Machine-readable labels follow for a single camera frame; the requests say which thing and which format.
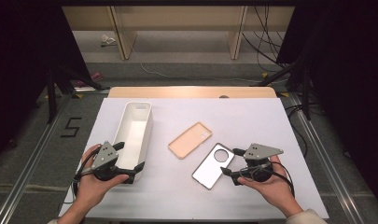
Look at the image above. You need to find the white table mat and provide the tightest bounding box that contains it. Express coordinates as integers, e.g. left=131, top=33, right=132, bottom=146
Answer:
left=58, top=97, right=330, bottom=219

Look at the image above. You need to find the left hand-held gripper cable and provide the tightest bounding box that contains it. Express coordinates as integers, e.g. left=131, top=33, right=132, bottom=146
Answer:
left=71, top=146, right=102, bottom=204

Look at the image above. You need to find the person's left hand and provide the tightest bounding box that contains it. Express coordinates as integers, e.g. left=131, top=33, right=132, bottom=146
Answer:
left=74, top=144, right=130, bottom=209

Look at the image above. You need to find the black floor cable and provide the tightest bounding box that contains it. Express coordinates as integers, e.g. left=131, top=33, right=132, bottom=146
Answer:
left=284, top=102, right=310, bottom=158

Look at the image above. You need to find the pink packet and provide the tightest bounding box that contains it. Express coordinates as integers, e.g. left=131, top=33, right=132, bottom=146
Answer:
left=76, top=71, right=104, bottom=88

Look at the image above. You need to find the hand-held gripper cable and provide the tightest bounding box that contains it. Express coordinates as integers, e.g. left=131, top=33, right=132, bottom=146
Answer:
left=71, top=146, right=102, bottom=204
left=248, top=161, right=296, bottom=199

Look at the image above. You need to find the aluminium floor rail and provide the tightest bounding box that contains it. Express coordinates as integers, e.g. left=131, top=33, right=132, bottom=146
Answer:
left=287, top=92, right=367, bottom=224
left=0, top=92, right=73, bottom=224

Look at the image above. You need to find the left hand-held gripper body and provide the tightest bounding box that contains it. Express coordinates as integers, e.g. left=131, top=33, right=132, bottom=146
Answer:
left=81, top=140, right=130, bottom=182

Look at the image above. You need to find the black metal stand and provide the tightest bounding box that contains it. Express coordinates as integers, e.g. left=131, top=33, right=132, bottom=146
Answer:
left=258, top=60, right=314, bottom=121
left=46, top=63, right=111, bottom=124

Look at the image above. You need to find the beige phone case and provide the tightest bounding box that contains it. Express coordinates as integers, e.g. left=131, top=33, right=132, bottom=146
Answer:
left=167, top=121, right=214, bottom=160

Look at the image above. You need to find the bundle of black cables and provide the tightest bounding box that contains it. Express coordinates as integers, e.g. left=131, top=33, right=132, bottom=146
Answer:
left=242, top=5, right=291, bottom=74

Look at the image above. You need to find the dark curtain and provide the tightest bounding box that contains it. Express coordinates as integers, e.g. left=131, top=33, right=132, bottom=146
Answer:
left=0, top=0, right=92, bottom=164
left=275, top=0, right=378, bottom=213

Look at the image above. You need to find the right hand-held gripper cable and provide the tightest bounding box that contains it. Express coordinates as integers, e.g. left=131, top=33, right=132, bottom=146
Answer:
left=248, top=161, right=296, bottom=199

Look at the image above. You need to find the white plastic storage box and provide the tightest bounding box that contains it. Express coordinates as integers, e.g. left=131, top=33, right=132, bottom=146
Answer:
left=112, top=101, right=154, bottom=184

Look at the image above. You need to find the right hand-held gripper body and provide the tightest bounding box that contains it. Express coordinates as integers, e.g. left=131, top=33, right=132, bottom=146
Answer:
left=236, top=143, right=285, bottom=184

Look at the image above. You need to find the person's right hand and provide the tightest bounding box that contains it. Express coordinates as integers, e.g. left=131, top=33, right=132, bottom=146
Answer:
left=237, top=155, right=302, bottom=218

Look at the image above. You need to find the crumpled white paper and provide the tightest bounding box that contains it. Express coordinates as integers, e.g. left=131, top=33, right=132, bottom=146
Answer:
left=100, top=34, right=118, bottom=48

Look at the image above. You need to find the beige wooden shelf unit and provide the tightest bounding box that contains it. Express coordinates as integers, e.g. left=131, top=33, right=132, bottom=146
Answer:
left=62, top=5, right=296, bottom=61

